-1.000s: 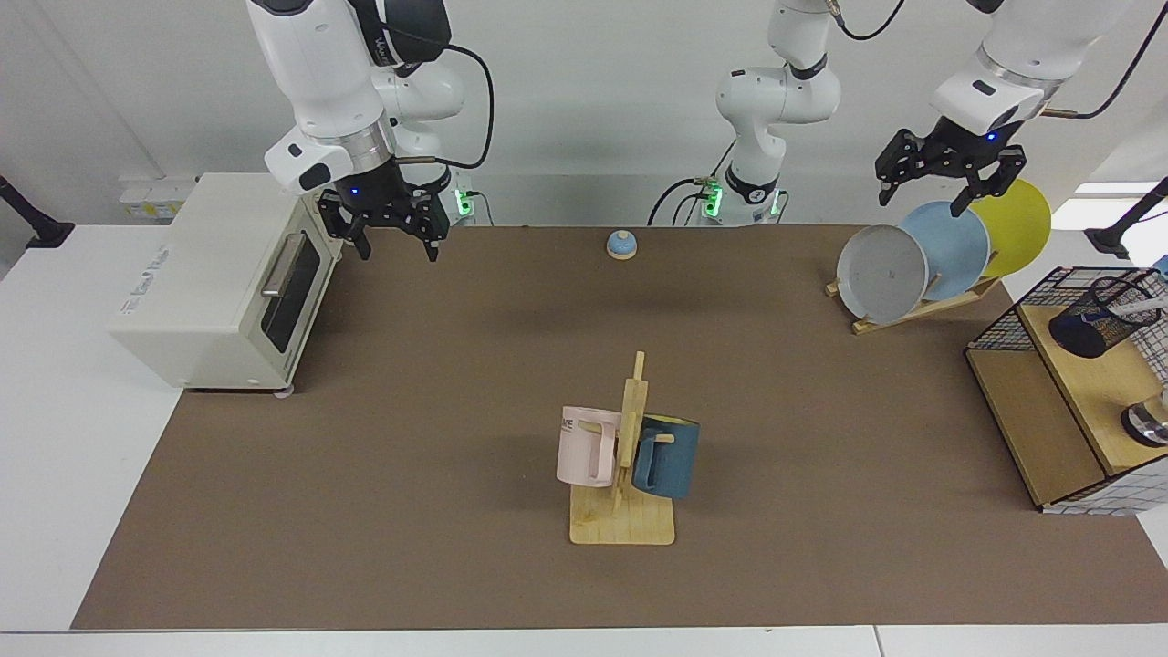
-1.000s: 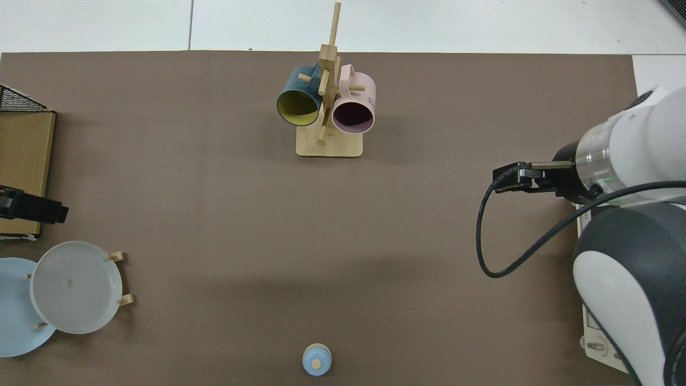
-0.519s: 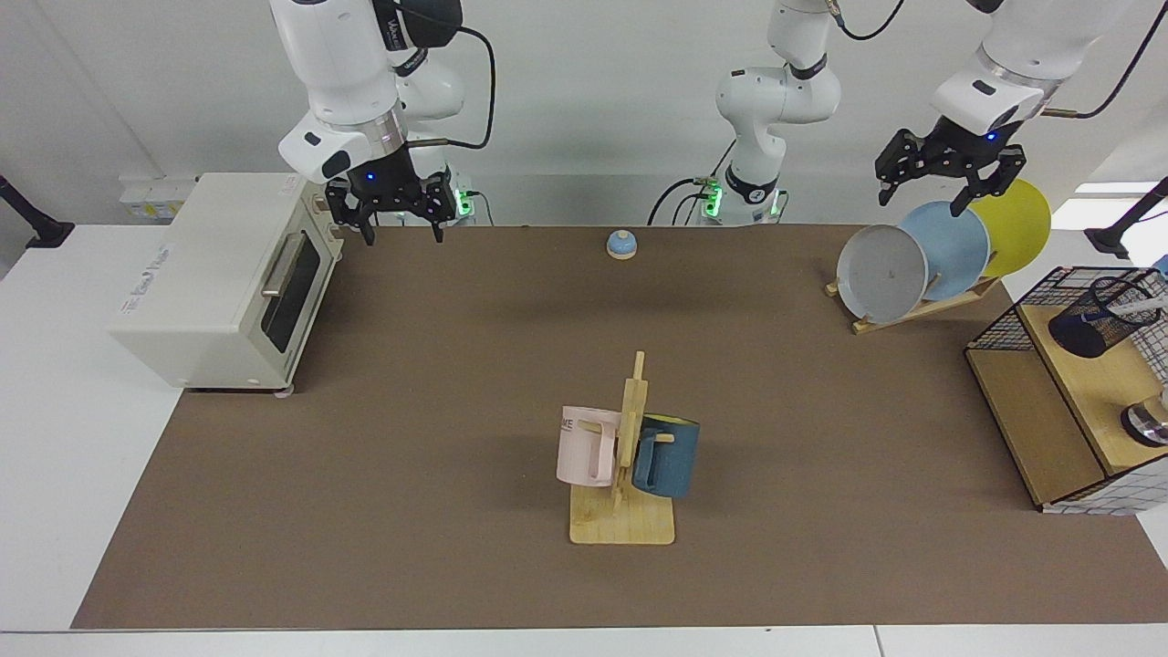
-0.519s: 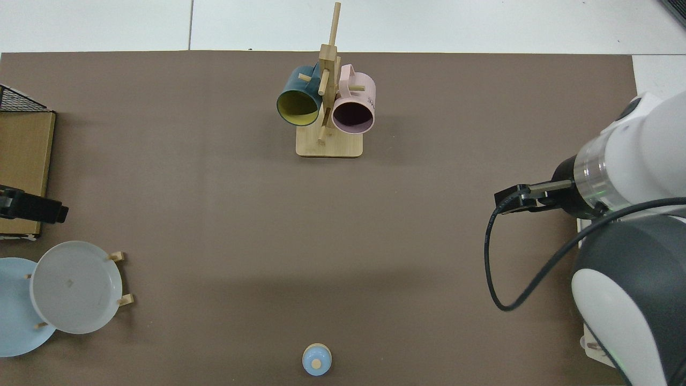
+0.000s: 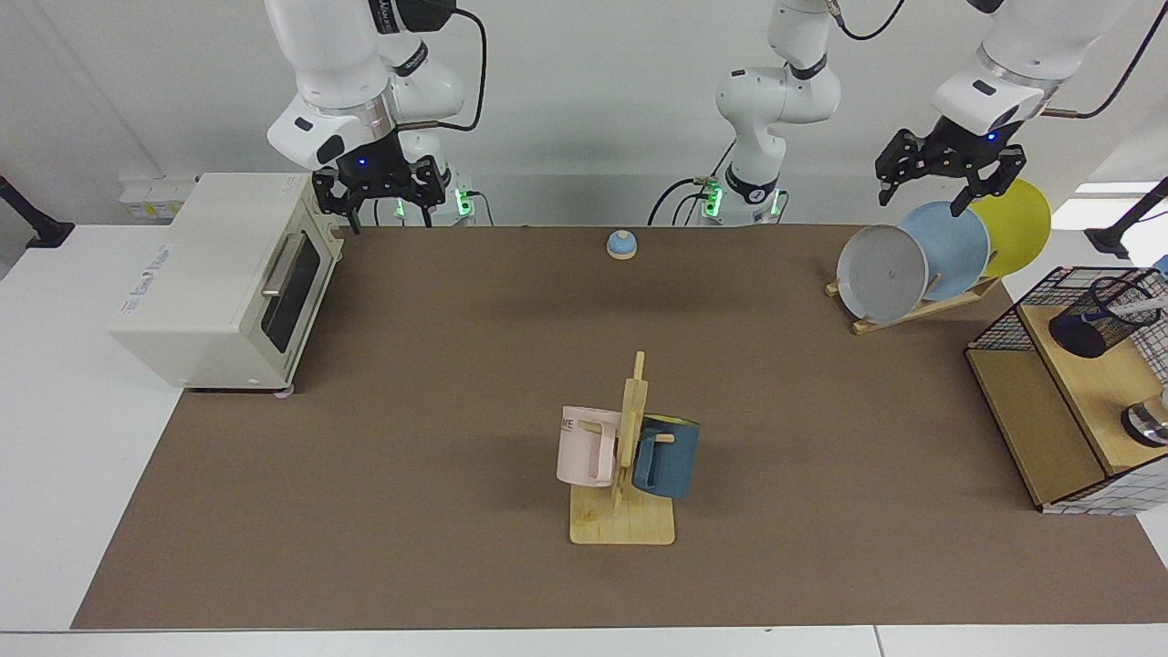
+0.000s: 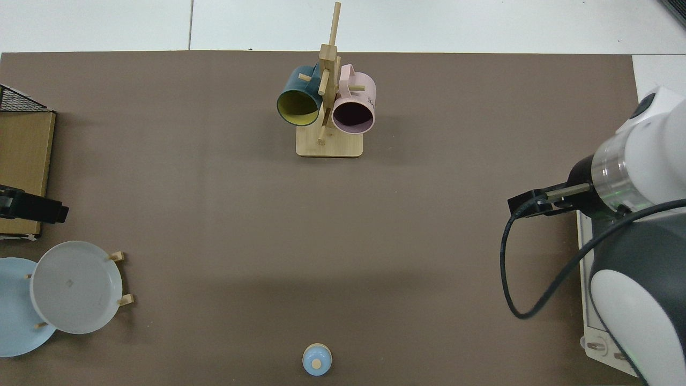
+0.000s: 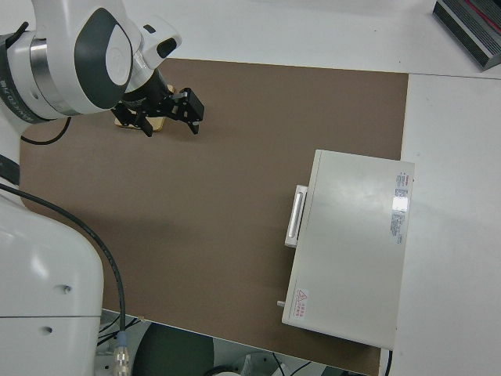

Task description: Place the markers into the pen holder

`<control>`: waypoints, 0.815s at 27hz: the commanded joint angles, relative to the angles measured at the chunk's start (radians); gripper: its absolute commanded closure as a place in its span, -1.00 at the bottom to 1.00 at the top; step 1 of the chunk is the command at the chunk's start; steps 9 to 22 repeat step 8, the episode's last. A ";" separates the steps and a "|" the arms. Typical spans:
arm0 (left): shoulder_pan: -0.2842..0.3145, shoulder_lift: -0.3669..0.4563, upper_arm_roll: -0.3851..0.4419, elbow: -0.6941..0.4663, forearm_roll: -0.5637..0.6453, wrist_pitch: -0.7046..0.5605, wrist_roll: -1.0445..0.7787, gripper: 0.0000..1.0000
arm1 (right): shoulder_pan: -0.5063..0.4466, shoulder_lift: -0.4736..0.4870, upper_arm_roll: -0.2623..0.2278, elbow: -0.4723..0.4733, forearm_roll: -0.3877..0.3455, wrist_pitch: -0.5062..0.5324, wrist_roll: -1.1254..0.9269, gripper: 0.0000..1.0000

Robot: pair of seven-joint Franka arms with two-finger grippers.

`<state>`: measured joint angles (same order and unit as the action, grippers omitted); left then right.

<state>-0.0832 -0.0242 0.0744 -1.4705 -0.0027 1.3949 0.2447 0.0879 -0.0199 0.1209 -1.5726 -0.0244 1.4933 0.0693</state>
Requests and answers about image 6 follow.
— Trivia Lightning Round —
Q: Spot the grey plate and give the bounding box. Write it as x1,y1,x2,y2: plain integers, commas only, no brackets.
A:
29,241,123,335

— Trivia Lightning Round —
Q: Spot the wooden plate rack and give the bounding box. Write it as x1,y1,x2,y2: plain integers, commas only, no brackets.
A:
24,251,135,329

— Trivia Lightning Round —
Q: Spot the light blue plate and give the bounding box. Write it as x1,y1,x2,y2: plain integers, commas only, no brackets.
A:
0,257,57,358

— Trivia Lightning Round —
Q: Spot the pale toaster oven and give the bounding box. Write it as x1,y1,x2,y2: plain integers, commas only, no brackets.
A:
575,210,646,380

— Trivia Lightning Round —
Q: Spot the brown table cloth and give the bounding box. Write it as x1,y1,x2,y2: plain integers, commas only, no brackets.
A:
0,51,644,386

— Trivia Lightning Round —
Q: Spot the dark grey flat device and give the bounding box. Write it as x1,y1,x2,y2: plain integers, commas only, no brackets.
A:
658,0,686,26

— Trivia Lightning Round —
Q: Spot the pink cup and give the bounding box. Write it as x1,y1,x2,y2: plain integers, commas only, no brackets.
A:
331,64,377,135

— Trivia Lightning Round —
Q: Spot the wooden cup stand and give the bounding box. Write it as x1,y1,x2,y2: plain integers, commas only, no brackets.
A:
296,2,366,158

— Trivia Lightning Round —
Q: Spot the dark teal cup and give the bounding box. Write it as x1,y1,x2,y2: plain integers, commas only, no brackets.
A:
277,64,324,127

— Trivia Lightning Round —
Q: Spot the small blue round bell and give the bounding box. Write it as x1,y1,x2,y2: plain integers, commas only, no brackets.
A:
302,343,333,377

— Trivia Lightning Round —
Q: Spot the wire basket with wooden floor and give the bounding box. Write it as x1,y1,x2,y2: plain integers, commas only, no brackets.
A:
0,84,57,241

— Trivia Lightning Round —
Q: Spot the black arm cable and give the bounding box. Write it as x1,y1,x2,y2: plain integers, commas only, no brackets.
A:
499,193,686,320

